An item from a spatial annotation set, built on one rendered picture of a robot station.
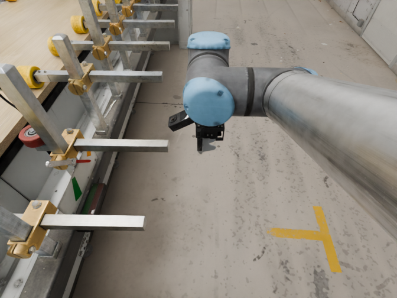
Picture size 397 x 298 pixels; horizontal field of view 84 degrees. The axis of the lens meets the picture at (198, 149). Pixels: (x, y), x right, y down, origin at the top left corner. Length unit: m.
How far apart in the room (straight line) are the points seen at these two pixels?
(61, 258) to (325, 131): 0.75
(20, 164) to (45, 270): 0.38
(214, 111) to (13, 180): 0.77
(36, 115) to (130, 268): 1.03
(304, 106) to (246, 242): 1.29
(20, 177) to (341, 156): 0.96
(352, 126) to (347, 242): 1.55
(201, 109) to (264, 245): 1.21
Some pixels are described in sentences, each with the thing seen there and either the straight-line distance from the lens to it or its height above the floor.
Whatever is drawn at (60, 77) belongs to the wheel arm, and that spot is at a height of 0.95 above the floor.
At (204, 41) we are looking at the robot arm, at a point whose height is 1.20.
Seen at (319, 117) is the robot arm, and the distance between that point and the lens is 0.22.
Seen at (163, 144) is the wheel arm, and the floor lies 0.86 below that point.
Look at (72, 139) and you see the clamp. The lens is 0.81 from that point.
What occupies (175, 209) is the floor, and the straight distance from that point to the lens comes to 1.54.
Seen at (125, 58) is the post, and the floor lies 0.79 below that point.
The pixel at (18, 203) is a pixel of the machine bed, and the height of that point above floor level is 0.69.
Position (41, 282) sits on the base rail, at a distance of 0.82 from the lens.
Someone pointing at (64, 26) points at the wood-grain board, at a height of 0.90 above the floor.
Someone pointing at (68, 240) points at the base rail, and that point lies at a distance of 0.82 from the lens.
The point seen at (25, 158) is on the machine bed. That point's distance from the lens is 1.01.
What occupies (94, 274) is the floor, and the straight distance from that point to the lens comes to 1.53.
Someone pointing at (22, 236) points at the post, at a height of 0.86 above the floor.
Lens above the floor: 1.39
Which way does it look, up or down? 49 degrees down
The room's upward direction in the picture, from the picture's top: straight up
